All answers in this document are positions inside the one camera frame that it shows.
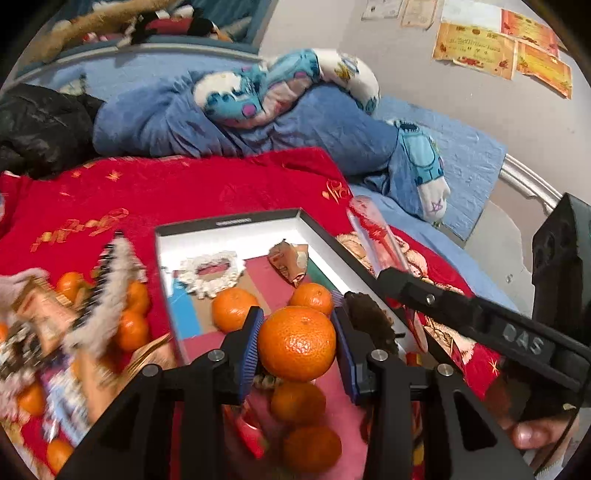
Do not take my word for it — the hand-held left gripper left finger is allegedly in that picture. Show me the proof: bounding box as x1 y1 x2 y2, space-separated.
55 305 265 480

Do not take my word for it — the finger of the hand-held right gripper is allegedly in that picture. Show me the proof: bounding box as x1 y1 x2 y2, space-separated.
376 267 483 340

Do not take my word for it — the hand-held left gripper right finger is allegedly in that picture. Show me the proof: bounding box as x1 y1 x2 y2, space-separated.
330 305 536 480

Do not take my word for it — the orange mandarin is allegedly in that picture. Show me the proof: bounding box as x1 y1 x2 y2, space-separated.
115 310 150 352
270 381 327 426
257 305 337 383
211 287 262 333
289 282 334 317
17 381 47 416
46 438 75 475
126 281 151 317
283 425 342 474
55 271 86 303

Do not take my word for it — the clear bottle with red cap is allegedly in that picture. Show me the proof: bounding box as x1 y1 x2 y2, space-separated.
346 196 411 280

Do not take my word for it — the black cardboard box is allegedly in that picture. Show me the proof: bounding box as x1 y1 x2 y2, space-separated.
154 209 428 480

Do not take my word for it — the person's right hand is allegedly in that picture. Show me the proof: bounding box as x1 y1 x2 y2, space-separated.
512 412 574 452

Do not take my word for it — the red plastic toy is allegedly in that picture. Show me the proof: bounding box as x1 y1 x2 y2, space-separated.
224 399 269 460

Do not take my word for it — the white lace scrunchie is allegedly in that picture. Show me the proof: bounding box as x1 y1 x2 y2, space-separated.
178 250 242 298

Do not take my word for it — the fuzzy white hair claw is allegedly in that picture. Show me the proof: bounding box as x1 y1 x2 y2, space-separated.
65 231 148 356

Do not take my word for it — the red bear print blanket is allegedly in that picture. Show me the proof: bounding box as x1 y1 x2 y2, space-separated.
0 148 504 480

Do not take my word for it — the blue plush blanket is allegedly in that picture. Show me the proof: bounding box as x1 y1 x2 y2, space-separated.
92 71 451 222

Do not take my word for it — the blue cartoon print pillow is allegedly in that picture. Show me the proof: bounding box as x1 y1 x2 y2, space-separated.
191 48 382 127

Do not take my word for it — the black puffer jacket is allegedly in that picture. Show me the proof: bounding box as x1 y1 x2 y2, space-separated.
0 83 105 178

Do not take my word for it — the blue white window ledge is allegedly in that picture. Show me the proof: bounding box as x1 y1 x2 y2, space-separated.
14 34 262 79

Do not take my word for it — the blue curtain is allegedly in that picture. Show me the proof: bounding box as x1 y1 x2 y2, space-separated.
194 0 273 44

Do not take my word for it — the black red plush mouse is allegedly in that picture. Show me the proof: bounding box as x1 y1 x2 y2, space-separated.
117 4 232 44

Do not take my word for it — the long brown plush dog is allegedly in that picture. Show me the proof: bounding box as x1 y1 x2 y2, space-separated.
28 0 181 65

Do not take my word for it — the white bed rail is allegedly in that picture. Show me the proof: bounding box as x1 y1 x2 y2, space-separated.
499 154 564 215

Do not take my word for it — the orange wall certificate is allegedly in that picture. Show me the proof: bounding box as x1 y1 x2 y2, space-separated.
516 42 573 99

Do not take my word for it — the large yellow wall certificate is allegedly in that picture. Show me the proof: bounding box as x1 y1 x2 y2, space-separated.
433 23 517 80

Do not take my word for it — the red bordered wall certificate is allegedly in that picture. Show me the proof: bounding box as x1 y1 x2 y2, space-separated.
501 9 561 49

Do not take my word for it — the plain white wall paper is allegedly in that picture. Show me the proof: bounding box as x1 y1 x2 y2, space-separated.
441 0 504 26

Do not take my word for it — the beige wall certificate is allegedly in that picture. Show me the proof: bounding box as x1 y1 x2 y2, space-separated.
401 0 438 29

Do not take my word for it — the small white wall certificate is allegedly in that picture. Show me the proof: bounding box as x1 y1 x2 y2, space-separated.
361 0 402 20

